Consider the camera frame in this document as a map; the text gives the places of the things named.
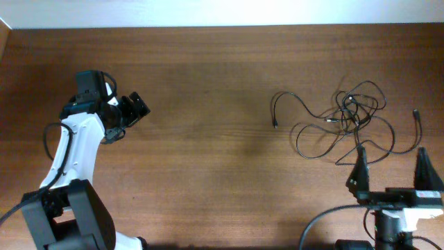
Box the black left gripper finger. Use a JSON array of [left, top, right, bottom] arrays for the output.
[[129, 92, 151, 118], [119, 95, 141, 127]]

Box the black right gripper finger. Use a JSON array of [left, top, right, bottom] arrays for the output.
[[345, 146, 369, 200], [413, 147, 443, 191]]

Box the separated black usb cable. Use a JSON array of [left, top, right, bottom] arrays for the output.
[[334, 108, 423, 166]]

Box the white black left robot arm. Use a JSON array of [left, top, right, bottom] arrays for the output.
[[20, 70, 150, 249]]

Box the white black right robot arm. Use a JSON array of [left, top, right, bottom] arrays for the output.
[[334, 147, 443, 249]]

